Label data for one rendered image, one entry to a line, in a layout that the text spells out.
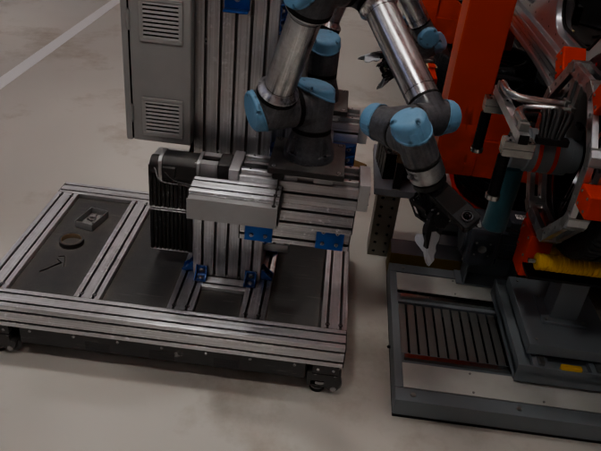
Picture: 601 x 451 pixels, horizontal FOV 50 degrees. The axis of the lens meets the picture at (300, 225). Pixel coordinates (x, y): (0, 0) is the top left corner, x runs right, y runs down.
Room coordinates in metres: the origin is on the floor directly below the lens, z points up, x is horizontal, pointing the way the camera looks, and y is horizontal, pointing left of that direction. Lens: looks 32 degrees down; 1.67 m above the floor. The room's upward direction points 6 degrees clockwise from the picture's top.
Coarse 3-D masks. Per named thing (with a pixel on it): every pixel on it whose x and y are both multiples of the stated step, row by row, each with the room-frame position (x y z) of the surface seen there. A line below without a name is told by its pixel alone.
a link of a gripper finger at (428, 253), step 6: (420, 234) 1.21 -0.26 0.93; (432, 234) 1.18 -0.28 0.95; (438, 234) 1.19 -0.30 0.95; (420, 240) 1.21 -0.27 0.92; (432, 240) 1.18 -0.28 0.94; (438, 240) 1.19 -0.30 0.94; (420, 246) 1.20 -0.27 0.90; (432, 246) 1.18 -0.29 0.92; (426, 252) 1.18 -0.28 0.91; (432, 252) 1.18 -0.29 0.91; (426, 258) 1.18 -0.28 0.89; (432, 258) 1.18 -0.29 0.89
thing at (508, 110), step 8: (496, 88) 2.11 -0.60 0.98; (496, 96) 2.08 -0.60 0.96; (504, 96) 2.04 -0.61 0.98; (504, 104) 1.96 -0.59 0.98; (512, 104) 1.97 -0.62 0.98; (504, 112) 1.94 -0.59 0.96; (512, 112) 1.90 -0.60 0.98; (512, 120) 1.83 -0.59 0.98; (512, 128) 1.81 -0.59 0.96; (520, 136) 1.72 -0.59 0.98; (528, 136) 1.72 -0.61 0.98
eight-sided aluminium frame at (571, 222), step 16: (576, 64) 1.99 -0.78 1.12; (592, 64) 2.00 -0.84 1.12; (560, 80) 2.09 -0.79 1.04; (592, 80) 1.84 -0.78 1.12; (544, 96) 2.19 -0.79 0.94; (560, 96) 2.15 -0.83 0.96; (592, 112) 1.76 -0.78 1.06; (592, 128) 1.72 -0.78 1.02; (592, 144) 1.69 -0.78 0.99; (592, 160) 1.66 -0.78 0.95; (528, 176) 2.11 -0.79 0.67; (544, 176) 2.09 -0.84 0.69; (528, 192) 2.06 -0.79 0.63; (544, 192) 2.05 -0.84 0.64; (576, 192) 1.67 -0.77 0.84; (528, 208) 2.00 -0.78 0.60; (544, 208) 1.98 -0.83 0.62; (576, 208) 1.66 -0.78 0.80; (544, 224) 1.87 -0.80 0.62; (560, 224) 1.71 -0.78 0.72; (576, 224) 1.66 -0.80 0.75; (544, 240) 1.79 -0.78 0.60; (560, 240) 1.78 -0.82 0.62
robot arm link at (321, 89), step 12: (300, 84) 1.74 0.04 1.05; (312, 84) 1.75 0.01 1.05; (324, 84) 1.78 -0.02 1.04; (300, 96) 1.71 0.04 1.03; (312, 96) 1.72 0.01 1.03; (324, 96) 1.73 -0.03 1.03; (312, 108) 1.71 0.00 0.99; (324, 108) 1.73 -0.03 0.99; (300, 120) 1.69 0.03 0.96; (312, 120) 1.72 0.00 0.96; (324, 120) 1.73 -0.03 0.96; (312, 132) 1.72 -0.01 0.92
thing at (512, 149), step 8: (504, 136) 1.77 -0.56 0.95; (512, 136) 1.78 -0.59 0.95; (504, 144) 1.74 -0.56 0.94; (512, 144) 1.74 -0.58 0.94; (520, 144) 1.74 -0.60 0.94; (528, 144) 1.74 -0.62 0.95; (504, 152) 1.74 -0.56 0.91; (512, 152) 1.74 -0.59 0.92; (520, 152) 1.74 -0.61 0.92; (528, 152) 1.74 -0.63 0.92
